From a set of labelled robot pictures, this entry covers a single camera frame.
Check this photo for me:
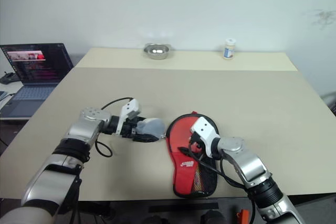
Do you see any black bar under table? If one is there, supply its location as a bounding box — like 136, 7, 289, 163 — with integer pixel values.
148, 202, 219, 213

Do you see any black handheld controller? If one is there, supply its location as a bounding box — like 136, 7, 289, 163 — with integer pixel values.
0, 71, 20, 84

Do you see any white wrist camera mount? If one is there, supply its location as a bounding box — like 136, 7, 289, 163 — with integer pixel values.
190, 116, 222, 158
115, 99, 140, 137

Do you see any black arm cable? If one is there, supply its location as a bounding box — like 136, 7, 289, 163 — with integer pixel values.
94, 97, 132, 158
190, 142, 253, 191

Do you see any open blue-grey laptop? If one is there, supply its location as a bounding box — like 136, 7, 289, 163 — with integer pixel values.
0, 42, 74, 119

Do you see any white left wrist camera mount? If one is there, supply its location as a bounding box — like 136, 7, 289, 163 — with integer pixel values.
115, 99, 140, 137

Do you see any small steel bowl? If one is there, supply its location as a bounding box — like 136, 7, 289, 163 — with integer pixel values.
143, 42, 172, 60

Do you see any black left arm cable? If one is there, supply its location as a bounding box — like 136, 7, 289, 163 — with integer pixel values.
94, 97, 132, 158

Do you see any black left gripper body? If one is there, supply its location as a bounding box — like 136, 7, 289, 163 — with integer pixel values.
122, 115, 148, 141

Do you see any white pill bottle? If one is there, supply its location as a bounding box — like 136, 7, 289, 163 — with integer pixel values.
223, 38, 237, 60

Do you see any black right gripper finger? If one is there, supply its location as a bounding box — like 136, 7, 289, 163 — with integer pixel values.
177, 146, 193, 157

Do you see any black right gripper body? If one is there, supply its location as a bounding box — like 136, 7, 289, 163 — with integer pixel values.
187, 132, 208, 157

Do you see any red block under table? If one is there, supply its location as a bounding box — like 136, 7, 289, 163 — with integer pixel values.
236, 209, 249, 224

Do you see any red and black paddle case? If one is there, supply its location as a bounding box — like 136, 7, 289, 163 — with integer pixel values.
165, 111, 221, 198

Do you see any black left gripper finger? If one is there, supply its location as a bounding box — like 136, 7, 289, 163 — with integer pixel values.
136, 118, 166, 140
133, 134, 162, 143

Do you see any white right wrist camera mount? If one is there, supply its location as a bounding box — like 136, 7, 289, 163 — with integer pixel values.
190, 116, 222, 158

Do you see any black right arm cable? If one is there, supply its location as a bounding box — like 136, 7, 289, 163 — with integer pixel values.
190, 142, 253, 191

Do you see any black office chair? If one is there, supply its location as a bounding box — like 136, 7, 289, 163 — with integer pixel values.
321, 91, 336, 116

